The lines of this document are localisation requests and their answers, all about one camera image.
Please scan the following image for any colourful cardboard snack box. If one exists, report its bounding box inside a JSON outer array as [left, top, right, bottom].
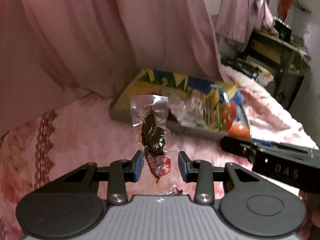
[[109, 69, 249, 140]]

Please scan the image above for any black box on desk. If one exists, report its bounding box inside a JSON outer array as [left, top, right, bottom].
[[273, 17, 292, 43]]

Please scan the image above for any colourful snack packets pile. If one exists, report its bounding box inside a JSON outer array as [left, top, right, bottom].
[[162, 86, 239, 131]]

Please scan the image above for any pink bed curtain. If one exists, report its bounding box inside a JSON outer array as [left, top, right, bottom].
[[1, 0, 221, 134]]

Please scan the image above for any clear packet dark meat snack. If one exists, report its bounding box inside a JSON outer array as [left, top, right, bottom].
[[130, 95, 171, 182]]

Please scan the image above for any dark wooden desk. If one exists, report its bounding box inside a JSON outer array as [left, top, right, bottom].
[[239, 30, 310, 111]]

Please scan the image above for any pink floral bed sheet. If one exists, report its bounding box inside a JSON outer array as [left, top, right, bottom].
[[1, 66, 317, 239]]

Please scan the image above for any orange round snack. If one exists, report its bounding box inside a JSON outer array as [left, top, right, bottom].
[[228, 123, 252, 140]]

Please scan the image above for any purple window curtain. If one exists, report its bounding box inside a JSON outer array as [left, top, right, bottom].
[[215, 0, 279, 51]]

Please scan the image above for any black patterned bag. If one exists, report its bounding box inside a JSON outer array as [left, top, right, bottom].
[[221, 56, 274, 87]]

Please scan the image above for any person's right hand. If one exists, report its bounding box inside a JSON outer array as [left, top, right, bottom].
[[299, 190, 319, 239]]

